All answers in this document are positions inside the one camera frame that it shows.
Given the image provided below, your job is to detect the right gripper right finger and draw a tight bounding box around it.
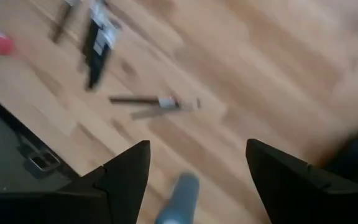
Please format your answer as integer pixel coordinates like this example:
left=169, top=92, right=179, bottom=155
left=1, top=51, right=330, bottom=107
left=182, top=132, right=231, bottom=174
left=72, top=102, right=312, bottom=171
left=246, top=139, right=358, bottom=224

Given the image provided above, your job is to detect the silver bracket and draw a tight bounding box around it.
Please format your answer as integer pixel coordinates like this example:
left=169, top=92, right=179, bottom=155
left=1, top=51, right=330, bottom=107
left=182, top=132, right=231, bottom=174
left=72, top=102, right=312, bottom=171
left=16, top=133, right=61, bottom=180

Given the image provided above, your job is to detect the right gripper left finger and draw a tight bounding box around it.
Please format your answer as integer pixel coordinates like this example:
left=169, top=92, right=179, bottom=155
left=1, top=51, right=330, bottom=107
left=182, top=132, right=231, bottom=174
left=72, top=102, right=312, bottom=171
left=0, top=140, right=151, bottom=224

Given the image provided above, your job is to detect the large dark grey paint bottle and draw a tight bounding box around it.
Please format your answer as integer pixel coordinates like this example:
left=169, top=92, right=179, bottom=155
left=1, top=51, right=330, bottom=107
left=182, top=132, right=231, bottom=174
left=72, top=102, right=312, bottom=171
left=155, top=172, right=201, bottom=224

